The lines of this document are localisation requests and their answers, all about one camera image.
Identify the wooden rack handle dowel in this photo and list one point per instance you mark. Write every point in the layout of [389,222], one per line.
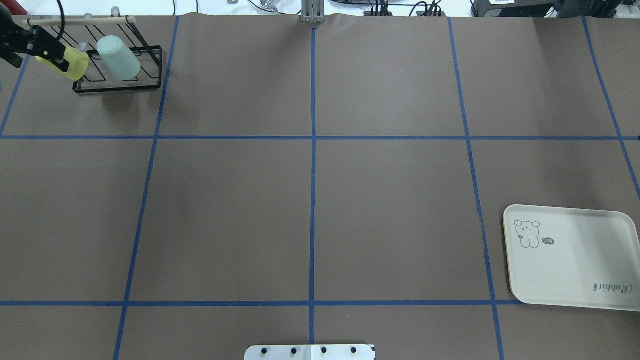
[80,22]

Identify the black wire cup rack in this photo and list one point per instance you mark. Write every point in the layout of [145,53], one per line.
[98,78]

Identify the aluminium frame post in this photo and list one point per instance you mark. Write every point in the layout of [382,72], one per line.
[312,12]

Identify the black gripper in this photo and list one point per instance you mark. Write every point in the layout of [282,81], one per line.
[35,41]

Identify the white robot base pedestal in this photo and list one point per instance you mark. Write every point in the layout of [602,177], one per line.
[311,352]

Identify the light green cup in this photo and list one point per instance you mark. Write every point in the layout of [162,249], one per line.
[119,60]

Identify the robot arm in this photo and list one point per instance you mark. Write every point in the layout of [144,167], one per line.
[10,39]

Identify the yellow cup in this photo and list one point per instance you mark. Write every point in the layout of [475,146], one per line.
[78,64]

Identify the cream rabbit tray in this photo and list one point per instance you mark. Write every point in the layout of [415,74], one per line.
[584,258]

